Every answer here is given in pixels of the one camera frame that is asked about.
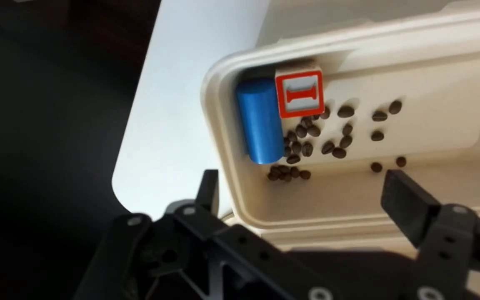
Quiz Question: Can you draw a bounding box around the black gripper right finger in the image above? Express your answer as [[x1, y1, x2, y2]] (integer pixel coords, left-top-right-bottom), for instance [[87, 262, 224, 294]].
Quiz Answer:
[[381, 169, 480, 300]]

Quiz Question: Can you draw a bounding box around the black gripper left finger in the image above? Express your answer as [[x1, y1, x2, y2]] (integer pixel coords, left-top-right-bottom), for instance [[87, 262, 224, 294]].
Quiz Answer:
[[72, 169, 342, 300]]

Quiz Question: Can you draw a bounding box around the white cube with red letter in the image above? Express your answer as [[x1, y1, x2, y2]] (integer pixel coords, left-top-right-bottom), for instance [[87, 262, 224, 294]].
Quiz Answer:
[[274, 69, 327, 121]]

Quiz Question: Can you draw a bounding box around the beige clamshell food container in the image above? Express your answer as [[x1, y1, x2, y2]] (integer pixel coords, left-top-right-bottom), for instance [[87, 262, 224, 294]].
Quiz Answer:
[[199, 0, 480, 252]]

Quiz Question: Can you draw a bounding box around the blue plastic cylinder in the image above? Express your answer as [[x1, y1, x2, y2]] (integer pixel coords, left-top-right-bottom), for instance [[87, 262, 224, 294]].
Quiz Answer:
[[234, 76, 287, 167]]

